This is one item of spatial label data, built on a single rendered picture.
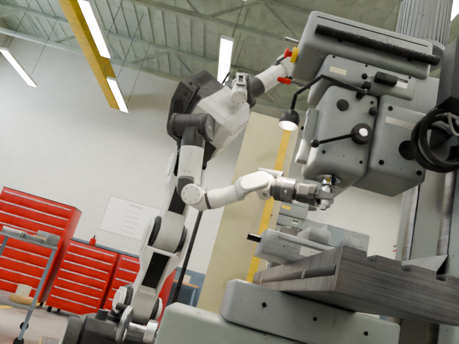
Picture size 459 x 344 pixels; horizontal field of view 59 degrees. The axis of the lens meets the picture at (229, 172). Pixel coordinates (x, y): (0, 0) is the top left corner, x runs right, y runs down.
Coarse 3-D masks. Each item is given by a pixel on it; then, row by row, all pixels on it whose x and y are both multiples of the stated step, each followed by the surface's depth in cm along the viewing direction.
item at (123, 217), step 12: (108, 204) 1038; (120, 204) 1040; (132, 204) 1042; (108, 216) 1029; (120, 216) 1031; (132, 216) 1033; (144, 216) 1035; (108, 228) 1021; (120, 228) 1023; (132, 228) 1025; (144, 228) 1027
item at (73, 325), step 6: (72, 318) 155; (78, 318) 156; (66, 324) 158; (72, 324) 151; (78, 324) 152; (66, 330) 148; (72, 330) 149; (78, 330) 150; (66, 336) 147; (72, 336) 148; (78, 336) 149; (60, 342) 160; (66, 342) 146; (72, 342) 147
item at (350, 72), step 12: (324, 60) 149; (336, 60) 146; (348, 60) 147; (324, 72) 145; (336, 72) 145; (348, 72) 145; (360, 72) 146; (372, 72) 146; (384, 72) 146; (396, 72) 147; (324, 84) 149; (336, 84) 147; (360, 84) 144; (372, 84) 145; (396, 84) 145; (408, 84) 146; (312, 96) 160; (396, 96) 145; (408, 96) 144
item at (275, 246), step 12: (264, 240) 114; (276, 240) 114; (288, 240) 114; (300, 240) 114; (348, 240) 116; (264, 252) 113; (276, 252) 113; (288, 252) 114; (300, 252) 114; (312, 252) 114
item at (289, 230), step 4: (284, 228) 166; (288, 228) 166; (292, 228) 168; (296, 228) 168; (284, 232) 166; (288, 232) 166; (292, 232) 166; (296, 232) 166; (296, 236) 165; (272, 264) 163; (276, 264) 162; (280, 264) 162
